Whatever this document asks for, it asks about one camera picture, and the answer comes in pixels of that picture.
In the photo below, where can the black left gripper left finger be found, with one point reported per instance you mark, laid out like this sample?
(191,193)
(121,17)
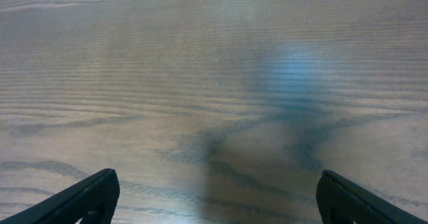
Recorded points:
(90,201)

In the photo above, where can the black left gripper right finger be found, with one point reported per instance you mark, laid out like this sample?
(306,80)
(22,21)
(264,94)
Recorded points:
(341,201)

